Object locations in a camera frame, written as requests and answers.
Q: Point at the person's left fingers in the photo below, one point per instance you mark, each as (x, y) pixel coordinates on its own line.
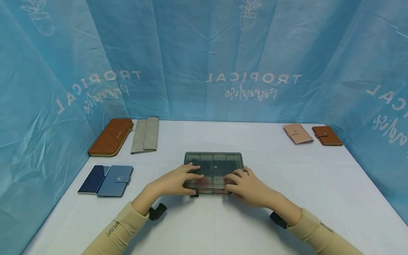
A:
(190, 166)

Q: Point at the long brown leather wallet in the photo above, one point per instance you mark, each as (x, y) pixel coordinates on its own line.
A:
(111, 138)

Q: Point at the person's right fingers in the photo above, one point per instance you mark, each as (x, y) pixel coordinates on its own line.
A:
(241, 172)

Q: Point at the person's right index finger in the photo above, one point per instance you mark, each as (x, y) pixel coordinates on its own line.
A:
(230, 180)

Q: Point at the person's left hand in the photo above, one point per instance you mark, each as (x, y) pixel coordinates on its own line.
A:
(169, 183)

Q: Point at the person's right thumb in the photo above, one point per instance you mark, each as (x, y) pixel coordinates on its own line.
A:
(232, 190)

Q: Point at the black wrist band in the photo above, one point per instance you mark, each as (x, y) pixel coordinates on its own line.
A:
(157, 211)
(278, 220)

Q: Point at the small brown snap wallet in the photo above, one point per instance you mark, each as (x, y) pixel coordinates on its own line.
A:
(327, 136)

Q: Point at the person's right hand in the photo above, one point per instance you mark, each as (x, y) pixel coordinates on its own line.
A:
(251, 191)

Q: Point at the transparent grey plastic compartment box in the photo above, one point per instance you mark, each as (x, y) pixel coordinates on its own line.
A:
(216, 161)

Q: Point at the person's left thumb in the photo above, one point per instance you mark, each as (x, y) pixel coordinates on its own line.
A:
(190, 191)

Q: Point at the small pink snap wallet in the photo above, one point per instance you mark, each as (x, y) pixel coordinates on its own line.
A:
(298, 134)

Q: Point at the person's left index finger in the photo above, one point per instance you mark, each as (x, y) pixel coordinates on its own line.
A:
(195, 176)

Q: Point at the dark blue wallet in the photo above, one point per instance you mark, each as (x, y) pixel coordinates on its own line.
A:
(91, 180)

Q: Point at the long grey fabric wallet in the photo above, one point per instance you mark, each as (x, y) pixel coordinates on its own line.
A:
(145, 135)

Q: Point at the light blue snap wallet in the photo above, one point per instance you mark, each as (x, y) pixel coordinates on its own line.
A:
(114, 181)

